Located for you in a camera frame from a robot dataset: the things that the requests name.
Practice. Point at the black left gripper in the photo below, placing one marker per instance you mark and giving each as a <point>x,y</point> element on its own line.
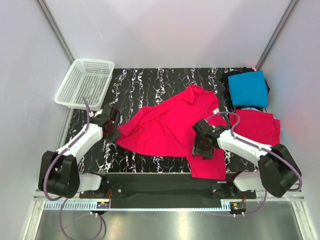
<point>115,135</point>

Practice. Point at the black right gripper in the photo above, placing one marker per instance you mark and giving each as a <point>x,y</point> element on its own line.
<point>198,149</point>

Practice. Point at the aluminium frame rail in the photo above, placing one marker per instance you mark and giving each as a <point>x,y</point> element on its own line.
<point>125,198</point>

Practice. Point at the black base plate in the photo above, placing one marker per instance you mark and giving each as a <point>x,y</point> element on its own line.
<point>162,183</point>

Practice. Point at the folded red t shirt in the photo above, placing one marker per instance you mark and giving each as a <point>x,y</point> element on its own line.
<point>258,126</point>

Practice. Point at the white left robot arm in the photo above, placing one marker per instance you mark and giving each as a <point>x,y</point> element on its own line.
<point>59,176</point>

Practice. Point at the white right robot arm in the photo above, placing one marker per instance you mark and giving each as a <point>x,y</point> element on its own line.
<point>277,171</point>

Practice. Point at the folded blue t shirt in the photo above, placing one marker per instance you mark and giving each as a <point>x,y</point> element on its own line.
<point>248,89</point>

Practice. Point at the white plastic basket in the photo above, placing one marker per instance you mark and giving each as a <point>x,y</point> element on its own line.
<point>87,79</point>

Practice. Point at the folded black t shirt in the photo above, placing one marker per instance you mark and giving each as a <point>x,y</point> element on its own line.
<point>224,81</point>

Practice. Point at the red t shirt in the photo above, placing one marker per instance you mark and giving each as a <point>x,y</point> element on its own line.
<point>258,126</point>
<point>166,130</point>

